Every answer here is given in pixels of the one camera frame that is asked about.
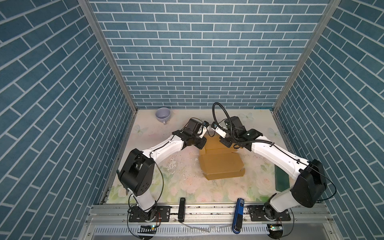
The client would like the left aluminium corner post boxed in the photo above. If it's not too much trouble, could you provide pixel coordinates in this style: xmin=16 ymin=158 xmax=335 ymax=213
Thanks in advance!
xmin=78 ymin=0 xmax=138 ymax=114

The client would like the black marker pen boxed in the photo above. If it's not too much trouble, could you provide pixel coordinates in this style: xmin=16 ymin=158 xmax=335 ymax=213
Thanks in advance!
xmin=178 ymin=197 xmax=186 ymax=223

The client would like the lavender ceramic cup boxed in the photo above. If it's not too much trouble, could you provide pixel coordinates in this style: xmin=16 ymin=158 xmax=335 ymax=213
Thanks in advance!
xmin=155 ymin=107 xmax=172 ymax=125

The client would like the dark green phone case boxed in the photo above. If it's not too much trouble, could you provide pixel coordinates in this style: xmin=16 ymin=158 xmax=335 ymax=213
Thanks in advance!
xmin=275 ymin=166 xmax=290 ymax=192

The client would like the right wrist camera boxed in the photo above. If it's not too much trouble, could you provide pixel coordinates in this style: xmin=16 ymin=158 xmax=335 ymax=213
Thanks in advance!
xmin=211 ymin=123 xmax=227 ymax=139

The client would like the aluminium corner post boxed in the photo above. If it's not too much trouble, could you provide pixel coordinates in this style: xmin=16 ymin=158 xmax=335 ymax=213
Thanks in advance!
xmin=78 ymin=0 xmax=138 ymax=114
xmin=272 ymin=0 xmax=341 ymax=115

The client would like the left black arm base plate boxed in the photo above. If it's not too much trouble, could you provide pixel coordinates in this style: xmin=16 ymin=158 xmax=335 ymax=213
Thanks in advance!
xmin=129 ymin=206 xmax=171 ymax=223

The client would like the right aluminium corner post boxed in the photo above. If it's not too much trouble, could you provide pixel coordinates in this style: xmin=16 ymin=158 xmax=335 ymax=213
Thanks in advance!
xmin=272 ymin=0 xmax=341 ymax=115

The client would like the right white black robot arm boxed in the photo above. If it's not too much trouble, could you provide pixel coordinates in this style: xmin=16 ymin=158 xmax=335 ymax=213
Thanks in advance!
xmin=212 ymin=111 xmax=330 ymax=221

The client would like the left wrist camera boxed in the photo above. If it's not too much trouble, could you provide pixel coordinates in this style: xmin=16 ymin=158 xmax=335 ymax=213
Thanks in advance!
xmin=199 ymin=121 xmax=210 ymax=139

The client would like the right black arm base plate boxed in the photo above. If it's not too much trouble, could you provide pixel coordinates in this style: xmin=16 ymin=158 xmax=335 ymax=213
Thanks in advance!
xmin=247 ymin=205 xmax=291 ymax=222

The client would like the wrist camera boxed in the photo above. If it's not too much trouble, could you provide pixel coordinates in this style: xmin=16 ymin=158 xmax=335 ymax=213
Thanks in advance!
xmin=211 ymin=123 xmax=227 ymax=139
xmin=199 ymin=121 xmax=210 ymax=139

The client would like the brown cardboard paper box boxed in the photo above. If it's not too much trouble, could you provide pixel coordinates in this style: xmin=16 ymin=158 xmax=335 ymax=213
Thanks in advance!
xmin=199 ymin=135 xmax=246 ymax=181

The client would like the aluminium front rail frame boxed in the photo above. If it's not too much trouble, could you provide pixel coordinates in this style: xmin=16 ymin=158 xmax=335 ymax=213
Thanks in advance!
xmin=79 ymin=203 xmax=342 ymax=240

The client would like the blue black stapler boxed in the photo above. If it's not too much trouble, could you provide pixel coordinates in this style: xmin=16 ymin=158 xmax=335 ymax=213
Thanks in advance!
xmin=232 ymin=198 xmax=245 ymax=234

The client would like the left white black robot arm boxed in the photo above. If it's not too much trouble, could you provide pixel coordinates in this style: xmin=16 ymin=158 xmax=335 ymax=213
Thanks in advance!
xmin=117 ymin=118 xmax=209 ymax=221

